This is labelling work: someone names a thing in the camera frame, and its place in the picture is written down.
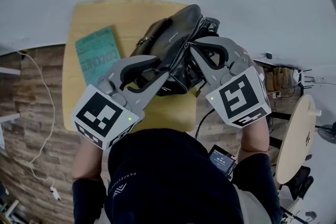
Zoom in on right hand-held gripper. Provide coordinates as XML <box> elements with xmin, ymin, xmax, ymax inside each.
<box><xmin>189</xmin><ymin>36</ymin><xmax>272</xmax><ymax>128</ymax></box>

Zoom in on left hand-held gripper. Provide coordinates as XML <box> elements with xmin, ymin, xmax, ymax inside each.
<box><xmin>70</xmin><ymin>55</ymin><xmax>171</xmax><ymax>151</ymax></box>

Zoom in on black leather handbag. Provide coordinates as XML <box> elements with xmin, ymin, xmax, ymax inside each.
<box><xmin>130</xmin><ymin>4</ymin><xmax>221</xmax><ymax>98</ymax></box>

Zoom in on person's right forearm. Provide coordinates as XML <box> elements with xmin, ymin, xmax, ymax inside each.
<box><xmin>240</xmin><ymin>115</ymin><xmax>271</xmax><ymax>158</ymax></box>

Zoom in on person's left forearm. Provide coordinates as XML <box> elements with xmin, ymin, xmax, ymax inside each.
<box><xmin>72</xmin><ymin>138</ymin><xmax>110</xmax><ymax>182</ymax></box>

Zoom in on teal book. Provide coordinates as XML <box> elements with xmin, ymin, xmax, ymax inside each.
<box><xmin>75</xmin><ymin>25</ymin><xmax>122</xmax><ymax>87</ymax></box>

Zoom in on white router black antennas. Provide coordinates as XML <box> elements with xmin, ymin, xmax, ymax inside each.
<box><xmin>292</xmin><ymin>68</ymin><xmax>316</xmax><ymax>89</ymax></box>

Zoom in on person's dark blue shirt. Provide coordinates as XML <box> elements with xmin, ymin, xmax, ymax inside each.
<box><xmin>72</xmin><ymin>128</ymin><xmax>283</xmax><ymax>224</ymax></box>

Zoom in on black touchscreen device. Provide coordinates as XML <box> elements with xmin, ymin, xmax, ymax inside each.
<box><xmin>208</xmin><ymin>144</ymin><xmax>236</xmax><ymax>175</ymax></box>

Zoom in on round wooden table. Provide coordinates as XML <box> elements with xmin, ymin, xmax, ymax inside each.
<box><xmin>267</xmin><ymin>94</ymin><xmax>317</xmax><ymax>186</ymax></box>

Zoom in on white metal rack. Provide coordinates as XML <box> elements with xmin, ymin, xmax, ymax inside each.
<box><xmin>0</xmin><ymin>67</ymin><xmax>22</xmax><ymax>152</ymax></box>

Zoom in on black standing fan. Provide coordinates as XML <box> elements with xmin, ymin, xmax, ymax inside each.
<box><xmin>316</xmin><ymin>122</ymin><xmax>336</xmax><ymax>145</ymax></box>

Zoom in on white plug adapter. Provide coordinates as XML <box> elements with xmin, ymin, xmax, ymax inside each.
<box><xmin>49</xmin><ymin>186</ymin><xmax>61</xmax><ymax>201</ymax></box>

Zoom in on black mesh office chair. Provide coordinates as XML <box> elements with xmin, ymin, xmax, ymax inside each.
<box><xmin>278</xmin><ymin>165</ymin><xmax>314</xmax><ymax>201</ymax></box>

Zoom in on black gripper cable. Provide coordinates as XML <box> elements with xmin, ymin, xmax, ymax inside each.
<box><xmin>194</xmin><ymin>109</ymin><xmax>216</xmax><ymax>140</ymax></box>

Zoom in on cardboard box with cables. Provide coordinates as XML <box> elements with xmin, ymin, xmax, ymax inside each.
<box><xmin>272</xmin><ymin>67</ymin><xmax>295</xmax><ymax>92</ymax></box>

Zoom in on long white cable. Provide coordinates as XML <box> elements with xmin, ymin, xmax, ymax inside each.
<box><xmin>17</xmin><ymin>51</ymin><xmax>57</xmax><ymax>189</ymax></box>

